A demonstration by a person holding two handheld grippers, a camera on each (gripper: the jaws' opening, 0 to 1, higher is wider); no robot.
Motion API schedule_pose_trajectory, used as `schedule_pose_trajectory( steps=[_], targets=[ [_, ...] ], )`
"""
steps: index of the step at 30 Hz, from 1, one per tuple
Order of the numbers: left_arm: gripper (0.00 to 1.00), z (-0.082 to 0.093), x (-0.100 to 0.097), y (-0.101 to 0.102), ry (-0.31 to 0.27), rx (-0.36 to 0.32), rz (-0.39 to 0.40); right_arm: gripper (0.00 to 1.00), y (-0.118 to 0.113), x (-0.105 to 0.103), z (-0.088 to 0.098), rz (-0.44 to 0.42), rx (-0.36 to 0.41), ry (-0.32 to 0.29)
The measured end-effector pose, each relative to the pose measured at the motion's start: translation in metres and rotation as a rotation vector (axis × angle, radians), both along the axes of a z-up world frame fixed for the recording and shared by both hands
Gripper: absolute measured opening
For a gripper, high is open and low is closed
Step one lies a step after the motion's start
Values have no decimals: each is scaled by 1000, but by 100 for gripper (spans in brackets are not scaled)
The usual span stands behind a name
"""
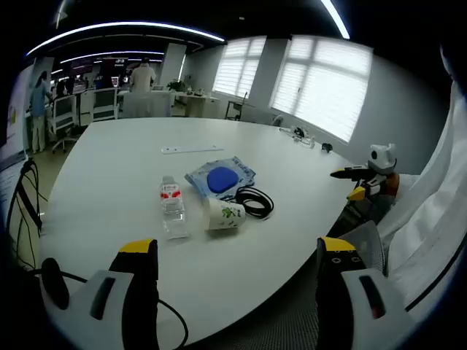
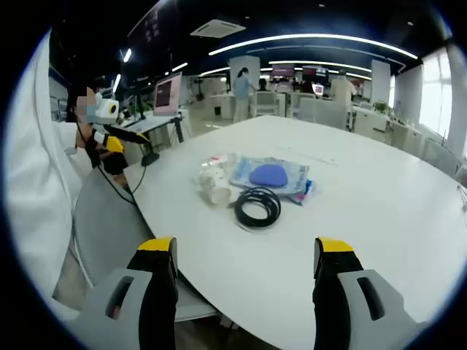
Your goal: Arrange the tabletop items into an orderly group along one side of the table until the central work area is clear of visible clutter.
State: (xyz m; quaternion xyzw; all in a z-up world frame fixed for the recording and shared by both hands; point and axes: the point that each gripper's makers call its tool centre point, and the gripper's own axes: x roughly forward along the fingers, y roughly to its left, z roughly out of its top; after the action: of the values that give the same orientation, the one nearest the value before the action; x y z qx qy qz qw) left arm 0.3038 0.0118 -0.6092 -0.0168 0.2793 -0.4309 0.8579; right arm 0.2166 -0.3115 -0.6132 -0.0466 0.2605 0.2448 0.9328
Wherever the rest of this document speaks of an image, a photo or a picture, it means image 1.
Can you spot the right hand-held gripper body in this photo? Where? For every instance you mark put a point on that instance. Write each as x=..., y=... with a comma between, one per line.
x=381, y=158

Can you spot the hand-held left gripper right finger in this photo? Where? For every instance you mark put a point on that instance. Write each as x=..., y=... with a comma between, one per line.
x=335, y=291

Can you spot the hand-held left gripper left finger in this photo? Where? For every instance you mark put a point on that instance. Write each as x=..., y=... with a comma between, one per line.
x=140, y=291

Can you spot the clear plastic water bottle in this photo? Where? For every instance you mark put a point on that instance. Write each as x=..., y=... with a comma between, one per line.
x=171, y=204

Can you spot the white paper cup green print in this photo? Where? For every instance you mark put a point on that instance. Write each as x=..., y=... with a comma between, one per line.
x=224, y=215

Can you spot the blue wet wipes packet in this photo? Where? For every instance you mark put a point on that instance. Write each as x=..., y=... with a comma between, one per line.
x=220, y=176

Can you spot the person's right hand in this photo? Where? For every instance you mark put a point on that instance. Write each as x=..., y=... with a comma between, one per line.
x=393, y=185

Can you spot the small black object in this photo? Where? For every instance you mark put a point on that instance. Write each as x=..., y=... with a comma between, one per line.
x=327, y=147

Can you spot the person's white coat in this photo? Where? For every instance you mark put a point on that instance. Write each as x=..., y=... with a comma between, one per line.
x=434, y=226

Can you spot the window with white blinds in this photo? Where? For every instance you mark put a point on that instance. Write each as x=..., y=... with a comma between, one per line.
x=239, y=67
x=324, y=87

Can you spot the white table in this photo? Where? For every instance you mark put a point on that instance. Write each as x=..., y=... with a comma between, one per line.
x=226, y=262

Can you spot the ceiling light strip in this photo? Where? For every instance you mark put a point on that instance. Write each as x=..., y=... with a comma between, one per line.
x=127, y=25
x=337, y=18

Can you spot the flat white strip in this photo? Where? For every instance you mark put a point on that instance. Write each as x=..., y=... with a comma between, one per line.
x=191, y=149

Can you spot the white office counter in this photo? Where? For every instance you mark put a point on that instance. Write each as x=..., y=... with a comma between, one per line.
x=146, y=105

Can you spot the white office chair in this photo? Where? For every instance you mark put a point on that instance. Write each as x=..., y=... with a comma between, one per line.
x=65, y=111
x=105, y=104

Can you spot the green potted plant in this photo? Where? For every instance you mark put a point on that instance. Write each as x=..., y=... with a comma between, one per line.
x=177, y=86

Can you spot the black frame side table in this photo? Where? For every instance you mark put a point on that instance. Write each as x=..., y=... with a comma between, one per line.
x=235, y=107

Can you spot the black tubular frame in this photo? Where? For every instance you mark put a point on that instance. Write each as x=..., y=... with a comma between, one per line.
x=26, y=166

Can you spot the blue white wall display board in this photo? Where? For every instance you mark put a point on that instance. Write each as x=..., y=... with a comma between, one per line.
x=14, y=120

